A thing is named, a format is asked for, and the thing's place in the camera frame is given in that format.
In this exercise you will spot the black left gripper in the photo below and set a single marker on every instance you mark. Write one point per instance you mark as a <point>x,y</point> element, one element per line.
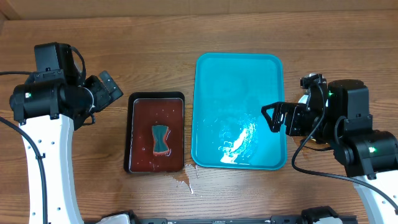
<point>104,97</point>

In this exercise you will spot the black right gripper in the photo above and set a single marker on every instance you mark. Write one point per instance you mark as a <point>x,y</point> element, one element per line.
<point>288,118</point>

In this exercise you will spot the green and orange sponge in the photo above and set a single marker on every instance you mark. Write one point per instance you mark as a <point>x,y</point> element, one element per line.
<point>160,134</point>

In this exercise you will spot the light blue plate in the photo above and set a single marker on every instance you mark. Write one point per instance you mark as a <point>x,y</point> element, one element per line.
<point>303,99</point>

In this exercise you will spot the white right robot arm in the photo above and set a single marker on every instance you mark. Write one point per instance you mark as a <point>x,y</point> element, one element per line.
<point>337,114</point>

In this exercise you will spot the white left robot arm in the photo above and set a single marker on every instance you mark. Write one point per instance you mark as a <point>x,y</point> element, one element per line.
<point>48,110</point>

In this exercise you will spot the black tray with brown water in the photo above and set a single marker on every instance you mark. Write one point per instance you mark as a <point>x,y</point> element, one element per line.
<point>148,109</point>

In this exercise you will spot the teal plastic tray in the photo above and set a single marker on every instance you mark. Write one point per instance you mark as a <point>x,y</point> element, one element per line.
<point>228,128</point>

